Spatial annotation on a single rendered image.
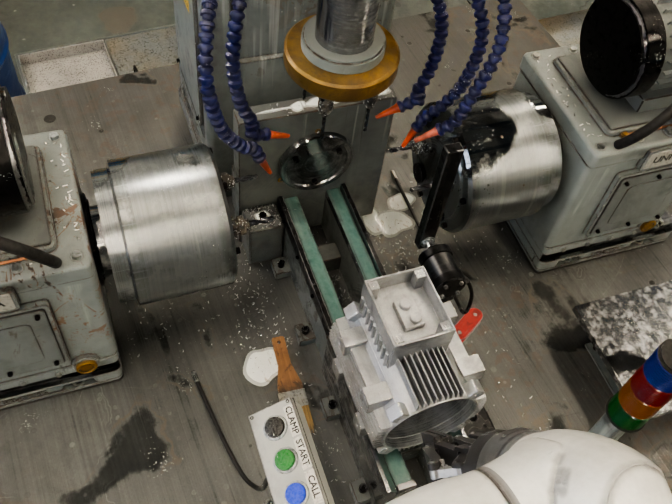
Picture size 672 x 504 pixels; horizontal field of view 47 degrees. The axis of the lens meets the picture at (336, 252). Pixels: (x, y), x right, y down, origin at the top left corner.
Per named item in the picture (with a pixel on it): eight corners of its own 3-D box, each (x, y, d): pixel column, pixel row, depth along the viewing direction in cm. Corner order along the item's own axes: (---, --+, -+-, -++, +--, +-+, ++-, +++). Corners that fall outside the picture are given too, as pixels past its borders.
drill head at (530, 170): (365, 172, 160) (383, 81, 139) (536, 138, 171) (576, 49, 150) (411, 268, 146) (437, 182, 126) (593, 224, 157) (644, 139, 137)
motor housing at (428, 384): (323, 358, 133) (333, 300, 117) (422, 330, 138) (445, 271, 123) (365, 465, 122) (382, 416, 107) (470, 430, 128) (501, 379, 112)
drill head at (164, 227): (32, 239, 142) (-3, 145, 122) (225, 200, 152) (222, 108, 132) (49, 355, 129) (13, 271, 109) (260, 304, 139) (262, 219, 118)
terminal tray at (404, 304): (356, 306, 122) (362, 281, 116) (417, 290, 125) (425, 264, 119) (384, 371, 115) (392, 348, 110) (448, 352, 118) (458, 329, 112)
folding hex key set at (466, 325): (470, 309, 156) (473, 304, 155) (483, 318, 155) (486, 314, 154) (446, 337, 152) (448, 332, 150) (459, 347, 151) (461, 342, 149)
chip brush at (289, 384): (264, 340, 147) (264, 338, 147) (289, 336, 148) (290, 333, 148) (288, 440, 136) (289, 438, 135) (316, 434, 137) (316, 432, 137)
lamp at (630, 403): (610, 389, 117) (622, 375, 113) (643, 378, 119) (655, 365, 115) (631, 424, 114) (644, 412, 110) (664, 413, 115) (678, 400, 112)
